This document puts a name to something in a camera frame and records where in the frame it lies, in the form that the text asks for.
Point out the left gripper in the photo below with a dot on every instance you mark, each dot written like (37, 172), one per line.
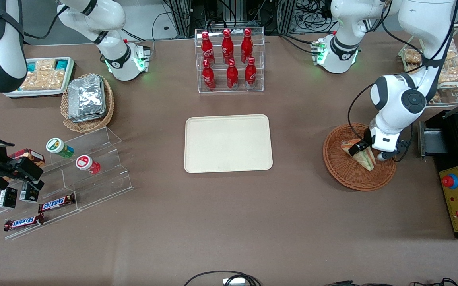
(356, 149)

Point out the triangular sandwich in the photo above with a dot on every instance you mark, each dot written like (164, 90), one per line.
(366, 161)

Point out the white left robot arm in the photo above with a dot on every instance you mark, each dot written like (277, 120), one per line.
(396, 97)

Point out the round brown wicker basket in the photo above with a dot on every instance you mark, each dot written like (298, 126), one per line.
(344, 171)

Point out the white snack tray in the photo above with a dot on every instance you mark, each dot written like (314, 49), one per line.
(38, 93)

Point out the light oval wicker basket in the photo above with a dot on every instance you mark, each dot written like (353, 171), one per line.
(90, 126)

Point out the beige plastic tray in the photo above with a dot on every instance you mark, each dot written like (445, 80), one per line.
(229, 143)

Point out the small black box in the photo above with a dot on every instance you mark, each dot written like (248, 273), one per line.
(7, 198)
(29, 193)

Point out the brown chocolate box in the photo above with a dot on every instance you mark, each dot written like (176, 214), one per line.
(30, 155)

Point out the snickers chocolate bar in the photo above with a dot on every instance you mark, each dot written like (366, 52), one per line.
(56, 203)
(23, 223)

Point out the green snack cup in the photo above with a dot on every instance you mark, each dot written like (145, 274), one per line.
(59, 147)

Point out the red snack cup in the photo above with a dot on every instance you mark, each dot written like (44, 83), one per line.
(86, 163)

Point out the black machine housing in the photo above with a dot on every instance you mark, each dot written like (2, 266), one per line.
(451, 135)

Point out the red emergency stop button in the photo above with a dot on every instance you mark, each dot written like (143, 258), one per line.
(447, 181)

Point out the clear acrylic step stand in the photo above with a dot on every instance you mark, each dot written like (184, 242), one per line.
(101, 186)

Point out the clear cracker pack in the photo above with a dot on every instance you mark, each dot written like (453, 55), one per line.
(55, 78)
(45, 65)
(34, 80)

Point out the silver foil pack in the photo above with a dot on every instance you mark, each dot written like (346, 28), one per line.
(86, 97)
(104, 99)

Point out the red cola bottle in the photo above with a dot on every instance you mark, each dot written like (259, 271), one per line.
(208, 77)
(207, 49)
(232, 76)
(250, 74)
(246, 47)
(227, 47)

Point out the clear acrylic bottle rack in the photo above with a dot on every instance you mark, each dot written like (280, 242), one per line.
(219, 90)

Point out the small grey device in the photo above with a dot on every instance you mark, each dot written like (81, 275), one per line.
(233, 282)

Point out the black equipment rack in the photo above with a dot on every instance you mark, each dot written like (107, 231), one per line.
(213, 12)

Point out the grey metal bracket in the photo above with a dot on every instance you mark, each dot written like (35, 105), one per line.
(431, 143)

